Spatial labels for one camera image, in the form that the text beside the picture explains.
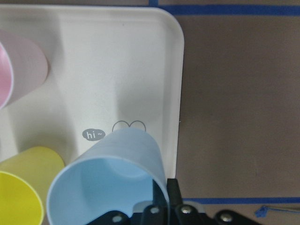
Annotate cream plastic tray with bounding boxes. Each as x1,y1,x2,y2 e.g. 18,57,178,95
0,6,185,180

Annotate yellow plastic cup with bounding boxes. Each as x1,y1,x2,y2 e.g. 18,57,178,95
0,146,65,225

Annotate light blue plastic cup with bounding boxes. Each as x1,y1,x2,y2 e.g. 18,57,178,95
46,127,169,225

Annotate pink plastic cup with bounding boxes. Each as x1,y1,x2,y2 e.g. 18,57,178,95
0,30,48,109

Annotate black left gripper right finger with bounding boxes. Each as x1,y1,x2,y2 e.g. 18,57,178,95
167,178,182,208

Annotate brown paper table cover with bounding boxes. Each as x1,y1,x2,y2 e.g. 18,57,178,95
149,0,300,218

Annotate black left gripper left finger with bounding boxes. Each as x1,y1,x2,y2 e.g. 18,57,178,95
152,180,167,206

